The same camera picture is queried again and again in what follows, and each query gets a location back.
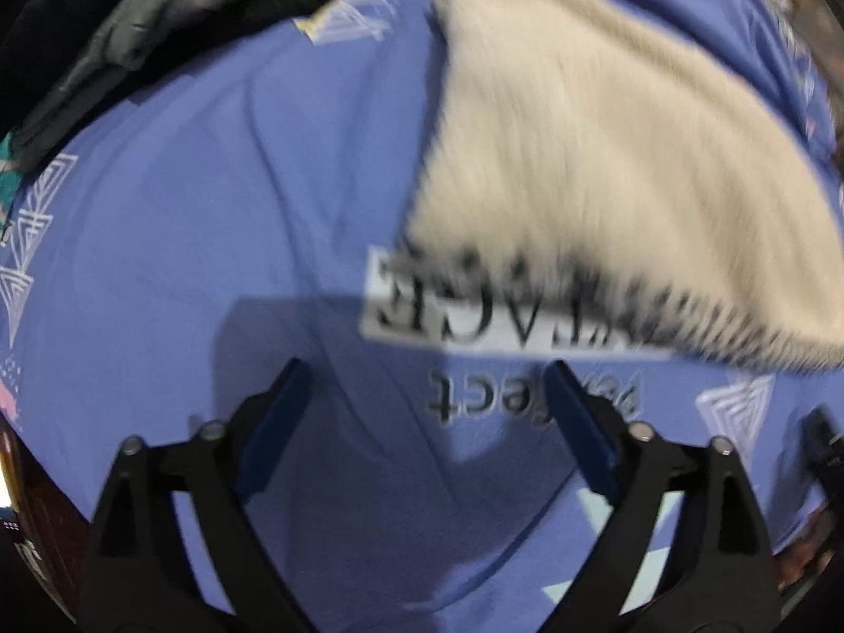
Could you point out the white black patterned sweater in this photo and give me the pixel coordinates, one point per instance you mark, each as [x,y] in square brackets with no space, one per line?
[585,157]

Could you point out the blue patterned bed sheet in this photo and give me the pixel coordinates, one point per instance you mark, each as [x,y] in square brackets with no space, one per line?
[243,212]

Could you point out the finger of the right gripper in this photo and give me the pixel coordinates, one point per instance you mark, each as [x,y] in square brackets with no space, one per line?
[823,445]

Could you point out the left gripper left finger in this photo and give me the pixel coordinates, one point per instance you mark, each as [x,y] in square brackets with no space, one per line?
[136,574]

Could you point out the teal patterned pillow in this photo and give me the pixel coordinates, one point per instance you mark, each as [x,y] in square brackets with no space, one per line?
[14,179]

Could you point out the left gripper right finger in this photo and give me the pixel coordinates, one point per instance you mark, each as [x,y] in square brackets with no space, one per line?
[684,548]

